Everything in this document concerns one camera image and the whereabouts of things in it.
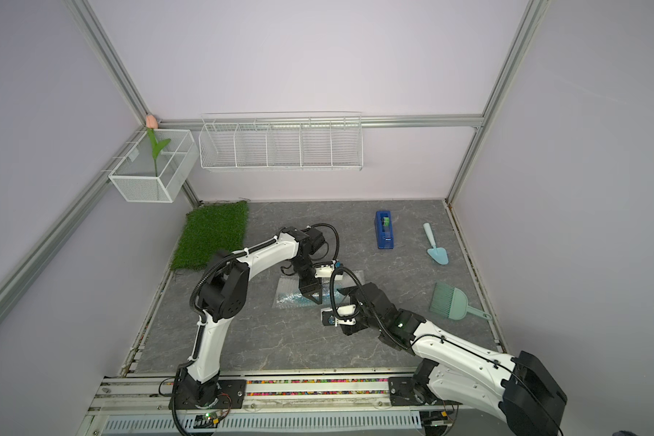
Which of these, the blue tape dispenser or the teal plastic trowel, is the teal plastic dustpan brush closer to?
the teal plastic trowel

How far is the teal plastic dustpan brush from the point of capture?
900mm

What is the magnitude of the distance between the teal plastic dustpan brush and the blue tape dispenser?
230 mm

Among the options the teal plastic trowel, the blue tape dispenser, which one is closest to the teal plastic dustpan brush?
the teal plastic trowel

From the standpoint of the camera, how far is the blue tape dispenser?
104 cm
